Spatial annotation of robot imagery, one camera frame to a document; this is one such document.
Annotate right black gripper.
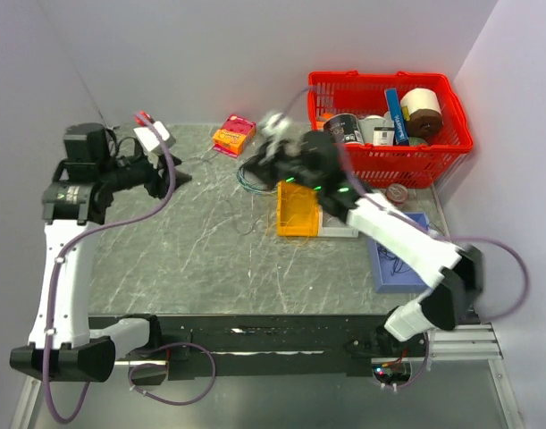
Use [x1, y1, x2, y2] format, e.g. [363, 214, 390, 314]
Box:
[243, 135, 323, 191]

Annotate yellow wire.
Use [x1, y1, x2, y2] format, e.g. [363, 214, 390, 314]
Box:
[265, 182, 323, 247]

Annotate dark single wire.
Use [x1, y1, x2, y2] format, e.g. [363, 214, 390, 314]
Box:
[375, 245, 412, 276]

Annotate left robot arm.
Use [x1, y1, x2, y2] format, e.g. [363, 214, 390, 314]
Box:
[10, 118, 191, 383]

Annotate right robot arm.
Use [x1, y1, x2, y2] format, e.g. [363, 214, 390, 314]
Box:
[242, 130, 484, 356]

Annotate yellow plastic bin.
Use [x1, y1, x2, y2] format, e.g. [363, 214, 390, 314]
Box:
[276, 181, 320, 238]

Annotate pink orange small box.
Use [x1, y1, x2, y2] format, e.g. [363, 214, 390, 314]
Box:
[213, 114, 256, 158]

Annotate black labelled can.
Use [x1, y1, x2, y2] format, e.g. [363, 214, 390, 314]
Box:
[323, 113, 365, 145]

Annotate white plastic bin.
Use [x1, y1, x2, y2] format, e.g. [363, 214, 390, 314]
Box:
[317, 211, 358, 239]

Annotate white labelled container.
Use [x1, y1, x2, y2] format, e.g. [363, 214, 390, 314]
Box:
[358, 115, 394, 147]

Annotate red soda can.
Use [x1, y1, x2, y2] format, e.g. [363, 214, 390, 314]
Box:
[384, 183, 409, 208]

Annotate blue tall box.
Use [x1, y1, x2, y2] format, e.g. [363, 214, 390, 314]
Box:
[384, 88, 409, 146]

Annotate red plastic shopping basket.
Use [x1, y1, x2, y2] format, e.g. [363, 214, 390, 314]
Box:
[307, 71, 474, 189]

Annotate white paper roll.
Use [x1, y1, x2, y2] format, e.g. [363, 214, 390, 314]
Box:
[399, 88, 441, 120]

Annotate blue plastic tray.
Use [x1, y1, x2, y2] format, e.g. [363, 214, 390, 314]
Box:
[367, 239, 428, 293]

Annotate green blue coiled wire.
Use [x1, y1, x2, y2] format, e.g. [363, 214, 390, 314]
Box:
[236, 167, 278, 196]

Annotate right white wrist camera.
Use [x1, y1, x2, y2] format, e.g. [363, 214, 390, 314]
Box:
[258, 111, 292, 159]

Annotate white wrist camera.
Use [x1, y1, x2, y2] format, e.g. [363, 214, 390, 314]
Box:
[258, 111, 292, 159]
[133, 111, 175, 168]

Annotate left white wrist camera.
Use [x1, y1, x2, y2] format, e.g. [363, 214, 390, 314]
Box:
[133, 111, 175, 168]

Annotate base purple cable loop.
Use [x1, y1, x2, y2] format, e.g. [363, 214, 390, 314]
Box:
[128, 342, 217, 407]

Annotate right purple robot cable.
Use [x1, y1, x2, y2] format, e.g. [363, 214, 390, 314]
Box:
[281, 87, 530, 323]

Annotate aluminium rail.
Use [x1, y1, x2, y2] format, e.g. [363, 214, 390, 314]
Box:
[29, 324, 504, 367]

